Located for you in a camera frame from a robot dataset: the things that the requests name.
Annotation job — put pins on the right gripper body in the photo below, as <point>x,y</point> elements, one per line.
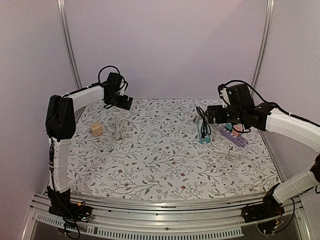
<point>213,114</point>

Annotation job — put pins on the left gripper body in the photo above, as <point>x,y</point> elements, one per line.
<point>116,101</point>

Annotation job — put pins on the pink charger plug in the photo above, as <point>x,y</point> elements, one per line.
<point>237,129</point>

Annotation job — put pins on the purple power strip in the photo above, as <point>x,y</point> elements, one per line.
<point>239,141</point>

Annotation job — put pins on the light blue charger plug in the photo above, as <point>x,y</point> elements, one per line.
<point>206,139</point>

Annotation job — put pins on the teal blue power strip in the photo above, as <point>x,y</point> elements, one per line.
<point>203,129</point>

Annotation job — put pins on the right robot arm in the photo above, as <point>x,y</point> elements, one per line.
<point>270,117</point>

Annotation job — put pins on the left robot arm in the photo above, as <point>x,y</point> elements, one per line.
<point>61,121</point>

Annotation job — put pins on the beige charger plug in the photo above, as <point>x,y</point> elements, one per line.
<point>96,129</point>

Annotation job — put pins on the white power strip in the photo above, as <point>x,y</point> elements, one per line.
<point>117,112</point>

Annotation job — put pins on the floral table cloth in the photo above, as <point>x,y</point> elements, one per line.
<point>152,152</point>

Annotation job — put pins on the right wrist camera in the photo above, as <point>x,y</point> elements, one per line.
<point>222,90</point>

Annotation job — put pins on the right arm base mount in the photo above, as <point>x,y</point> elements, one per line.
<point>267,209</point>

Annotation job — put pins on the left aluminium frame post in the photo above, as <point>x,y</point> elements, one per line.
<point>61,6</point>

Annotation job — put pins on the aluminium frame post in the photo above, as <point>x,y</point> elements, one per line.
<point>270,5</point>
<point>61,6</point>

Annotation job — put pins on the aluminium front rail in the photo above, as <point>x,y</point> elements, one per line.
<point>206,219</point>

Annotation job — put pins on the right aluminium frame post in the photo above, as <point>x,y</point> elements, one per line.
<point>270,5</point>

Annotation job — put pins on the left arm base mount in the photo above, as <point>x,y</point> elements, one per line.
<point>61,205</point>

